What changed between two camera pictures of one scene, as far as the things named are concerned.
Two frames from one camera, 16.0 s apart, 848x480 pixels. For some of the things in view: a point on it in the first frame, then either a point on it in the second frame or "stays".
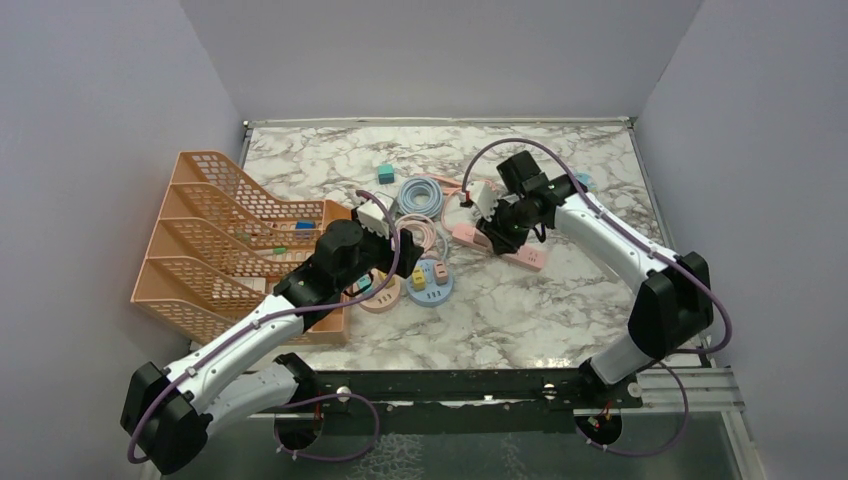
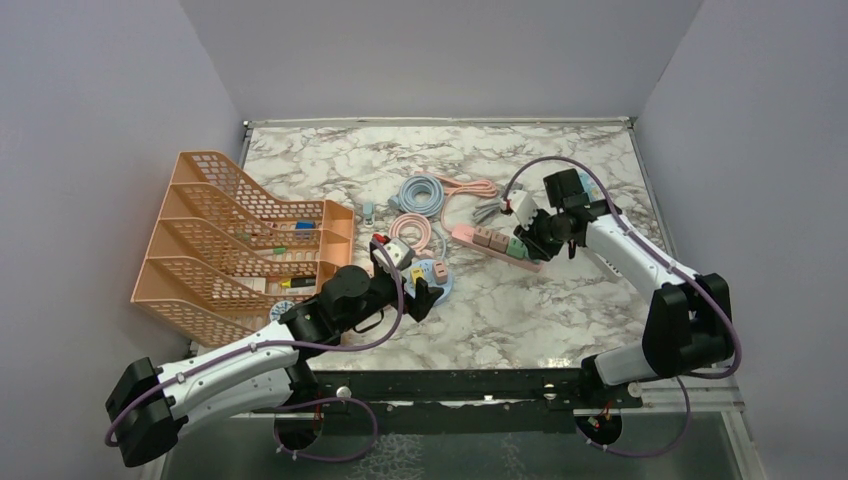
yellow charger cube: [419, 279] stays
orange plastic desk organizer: [221, 246] stays
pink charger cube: [440, 272] stays
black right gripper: [501, 240] → [536, 248]
